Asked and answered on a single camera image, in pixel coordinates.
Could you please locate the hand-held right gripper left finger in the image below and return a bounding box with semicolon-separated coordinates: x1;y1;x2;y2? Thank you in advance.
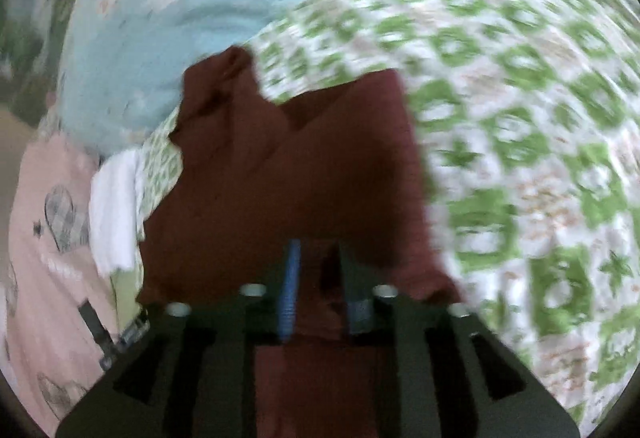
55;239;302;438

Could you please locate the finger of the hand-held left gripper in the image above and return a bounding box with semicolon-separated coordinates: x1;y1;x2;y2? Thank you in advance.
99;313;151;371
77;300;113;359

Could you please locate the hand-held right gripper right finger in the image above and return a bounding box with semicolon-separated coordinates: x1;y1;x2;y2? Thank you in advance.
339;242;581;438

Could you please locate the maroon garment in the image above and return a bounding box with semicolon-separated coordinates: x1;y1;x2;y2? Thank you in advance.
136;45;463;438

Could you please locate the light green bed sheet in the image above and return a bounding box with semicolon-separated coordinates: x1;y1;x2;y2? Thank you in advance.
107;265;147;336

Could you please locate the pink heart print pillow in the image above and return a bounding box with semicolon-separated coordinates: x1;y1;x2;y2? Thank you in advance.
0;133;146;424

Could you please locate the white towel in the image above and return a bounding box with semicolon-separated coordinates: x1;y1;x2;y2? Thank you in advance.
89;149;148;279

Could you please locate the green checkered printed blanket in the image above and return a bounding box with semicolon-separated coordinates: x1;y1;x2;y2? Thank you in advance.
135;0;640;429

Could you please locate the light blue floral quilt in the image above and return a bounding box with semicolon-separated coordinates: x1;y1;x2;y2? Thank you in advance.
57;0;436;156

